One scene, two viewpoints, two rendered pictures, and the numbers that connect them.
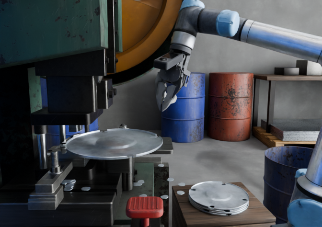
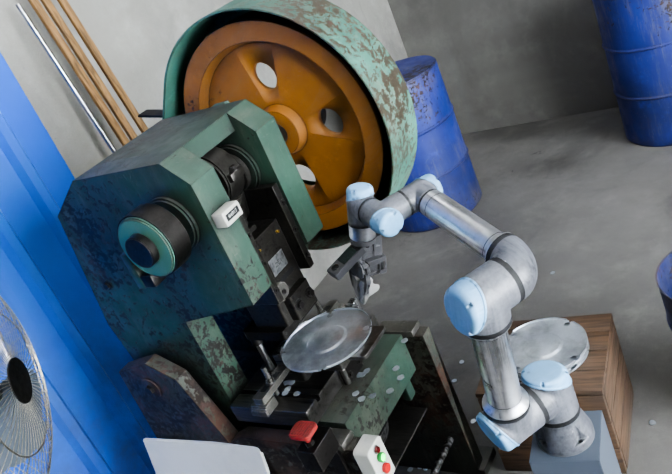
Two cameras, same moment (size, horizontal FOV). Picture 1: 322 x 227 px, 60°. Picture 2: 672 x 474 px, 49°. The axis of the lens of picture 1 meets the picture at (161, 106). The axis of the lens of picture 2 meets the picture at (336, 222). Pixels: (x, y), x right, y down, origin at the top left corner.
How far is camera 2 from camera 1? 161 cm
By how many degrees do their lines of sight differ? 41
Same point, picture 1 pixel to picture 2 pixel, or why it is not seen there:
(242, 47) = not seen: outside the picture
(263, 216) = (585, 386)
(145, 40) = not seen: hidden behind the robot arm
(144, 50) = not seen: hidden behind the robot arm
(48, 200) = (262, 410)
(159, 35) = (371, 179)
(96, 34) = (247, 297)
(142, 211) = (295, 436)
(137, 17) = (342, 156)
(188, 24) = (354, 220)
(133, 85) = (550, 19)
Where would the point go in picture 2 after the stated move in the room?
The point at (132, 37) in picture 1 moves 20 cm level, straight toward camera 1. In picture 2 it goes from (346, 178) to (320, 211)
